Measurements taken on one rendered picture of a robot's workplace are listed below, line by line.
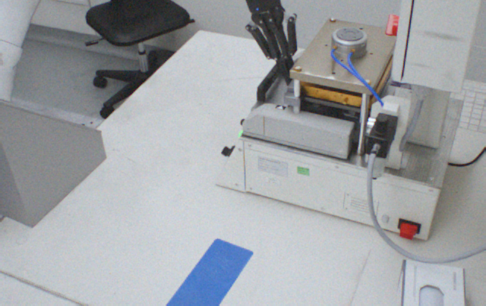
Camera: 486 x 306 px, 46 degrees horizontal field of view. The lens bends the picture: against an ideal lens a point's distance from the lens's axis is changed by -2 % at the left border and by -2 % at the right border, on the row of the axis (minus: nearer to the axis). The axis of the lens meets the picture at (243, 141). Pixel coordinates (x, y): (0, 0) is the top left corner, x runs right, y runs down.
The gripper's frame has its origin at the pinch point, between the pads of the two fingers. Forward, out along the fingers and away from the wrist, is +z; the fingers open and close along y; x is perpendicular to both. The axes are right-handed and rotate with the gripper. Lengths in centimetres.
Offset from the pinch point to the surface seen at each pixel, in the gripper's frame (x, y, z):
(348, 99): 10.3, -17.5, 3.7
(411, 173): 15.4, -29.0, 20.4
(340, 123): 13.0, -15.3, 8.1
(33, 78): -101, 218, 31
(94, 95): -99, 175, 46
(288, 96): 13.5, -5.7, 0.0
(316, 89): 10.2, -10.8, 0.7
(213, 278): 44, 9, 26
